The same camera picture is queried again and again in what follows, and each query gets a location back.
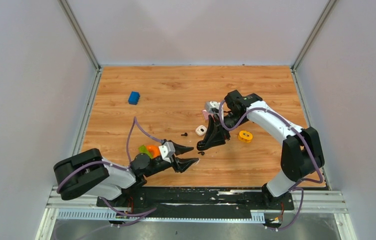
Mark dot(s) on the red pink small box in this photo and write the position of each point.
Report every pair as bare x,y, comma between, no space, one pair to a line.
205,114

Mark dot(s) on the white earbud charging case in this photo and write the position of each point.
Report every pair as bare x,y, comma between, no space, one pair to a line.
201,130

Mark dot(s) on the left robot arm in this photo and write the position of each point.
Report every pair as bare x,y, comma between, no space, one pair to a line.
89,173

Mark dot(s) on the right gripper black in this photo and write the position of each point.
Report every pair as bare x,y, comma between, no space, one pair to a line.
216,135

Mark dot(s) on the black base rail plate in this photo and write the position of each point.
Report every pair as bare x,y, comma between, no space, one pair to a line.
199,202

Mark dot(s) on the orange green toy block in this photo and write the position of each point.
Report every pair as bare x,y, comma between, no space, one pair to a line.
151,150

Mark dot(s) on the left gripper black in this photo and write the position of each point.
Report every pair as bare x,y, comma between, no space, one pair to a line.
179,165

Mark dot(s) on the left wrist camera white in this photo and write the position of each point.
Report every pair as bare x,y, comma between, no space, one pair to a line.
167,150

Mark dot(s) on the blue toy block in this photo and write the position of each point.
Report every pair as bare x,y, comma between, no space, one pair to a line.
134,98

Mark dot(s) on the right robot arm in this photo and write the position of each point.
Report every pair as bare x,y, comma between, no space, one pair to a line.
301,152

